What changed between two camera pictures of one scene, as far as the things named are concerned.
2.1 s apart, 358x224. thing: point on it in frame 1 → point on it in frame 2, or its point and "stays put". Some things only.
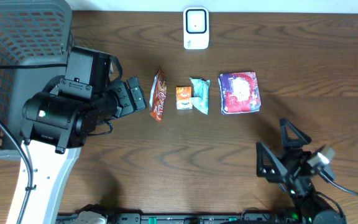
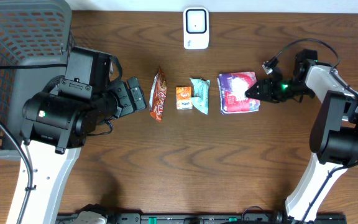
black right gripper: [293, 165] → [266, 91]
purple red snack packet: [239, 93] stays put
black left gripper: [128, 98] stays put
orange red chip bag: [158, 96] stays put
